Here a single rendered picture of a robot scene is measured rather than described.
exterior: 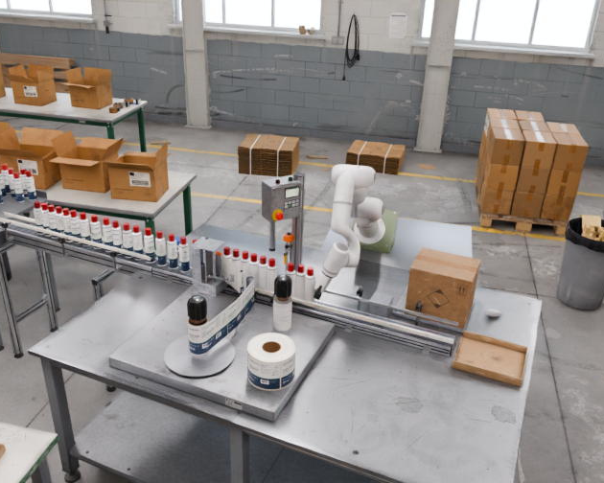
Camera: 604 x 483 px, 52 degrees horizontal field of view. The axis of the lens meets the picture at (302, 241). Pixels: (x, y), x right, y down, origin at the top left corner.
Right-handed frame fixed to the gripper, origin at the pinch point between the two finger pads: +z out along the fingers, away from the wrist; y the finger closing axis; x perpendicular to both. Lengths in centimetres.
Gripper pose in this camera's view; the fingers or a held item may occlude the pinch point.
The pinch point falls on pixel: (317, 294)
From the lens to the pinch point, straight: 307.7
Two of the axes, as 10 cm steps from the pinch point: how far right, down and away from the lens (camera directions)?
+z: -3.4, 7.7, 5.4
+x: 8.5, 5.0, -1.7
